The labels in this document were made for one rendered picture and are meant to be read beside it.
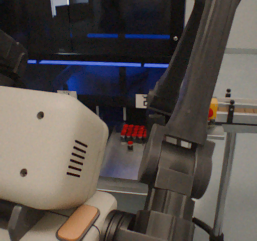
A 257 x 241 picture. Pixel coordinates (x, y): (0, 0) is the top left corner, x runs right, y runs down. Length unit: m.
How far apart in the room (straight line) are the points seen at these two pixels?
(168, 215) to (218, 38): 0.29
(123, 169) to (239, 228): 1.26
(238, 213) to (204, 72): 1.86
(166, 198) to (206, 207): 1.85
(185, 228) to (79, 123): 0.20
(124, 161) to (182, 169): 0.67
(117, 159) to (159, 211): 0.72
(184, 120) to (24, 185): 0.25
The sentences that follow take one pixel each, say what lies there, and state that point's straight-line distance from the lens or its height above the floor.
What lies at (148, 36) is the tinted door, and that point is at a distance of 1.19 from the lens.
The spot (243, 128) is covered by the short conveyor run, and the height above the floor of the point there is 0.87.
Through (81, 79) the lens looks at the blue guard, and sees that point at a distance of 1.30.
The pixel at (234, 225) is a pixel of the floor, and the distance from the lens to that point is 2.21.
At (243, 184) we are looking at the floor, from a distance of 2.55.
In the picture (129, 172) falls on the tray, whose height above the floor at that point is 0.88.
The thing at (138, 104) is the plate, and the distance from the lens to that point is 1.28.
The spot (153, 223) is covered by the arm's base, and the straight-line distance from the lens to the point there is 0.44.
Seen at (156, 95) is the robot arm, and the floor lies 1.20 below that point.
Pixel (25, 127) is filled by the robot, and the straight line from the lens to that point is 0.40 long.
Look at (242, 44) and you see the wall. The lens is 6.01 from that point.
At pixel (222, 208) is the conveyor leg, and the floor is 0.36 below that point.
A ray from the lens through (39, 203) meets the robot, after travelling 0.39.
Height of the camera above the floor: 1.54
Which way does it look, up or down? 26 degrees down
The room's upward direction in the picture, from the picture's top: 1 degrees counter-clockwise
